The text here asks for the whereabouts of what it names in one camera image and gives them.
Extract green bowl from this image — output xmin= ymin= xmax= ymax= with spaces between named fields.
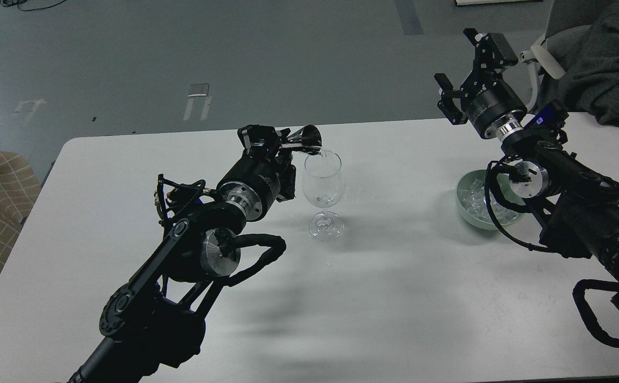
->
xmin=455 ymin=169 xmax=524 ymax=231

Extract clear wine glass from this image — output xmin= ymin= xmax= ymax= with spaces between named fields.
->
xmin=302 ymin=149 xmax=346 ymax=242

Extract clear ice cubes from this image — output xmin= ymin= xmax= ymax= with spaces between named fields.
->
xmin=459 ymin=178 xmax=521 ymax=224

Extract silver floor plate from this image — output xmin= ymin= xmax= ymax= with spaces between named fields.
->
xmin=187 ymin=82 xmax=210 ymax=98

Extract white office chair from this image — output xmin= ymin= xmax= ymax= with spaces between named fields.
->
xmin=519 ymin=1 xmax=612 ymax=112

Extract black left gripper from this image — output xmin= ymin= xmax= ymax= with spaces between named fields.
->
xmin=217 ymin=124 xmax=302 ymax=221

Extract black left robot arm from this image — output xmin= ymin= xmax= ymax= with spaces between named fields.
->
xmin=69 ymin=124 xmax=322 ymax=382

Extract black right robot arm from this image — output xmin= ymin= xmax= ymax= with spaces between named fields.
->
xmin=435 ymin=28 xmax=619 ymax=347

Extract steel cocktail jigger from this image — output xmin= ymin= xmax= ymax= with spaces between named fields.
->
xmin=279 ymin=124 xmax=323 ymax=155

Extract person in grey sweater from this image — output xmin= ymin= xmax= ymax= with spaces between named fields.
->
xmin=545 ymin=1 xmax=619 ymax=127

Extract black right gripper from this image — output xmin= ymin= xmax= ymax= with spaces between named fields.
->
xmin=434 ymin=28 xmax=527 ymax=140

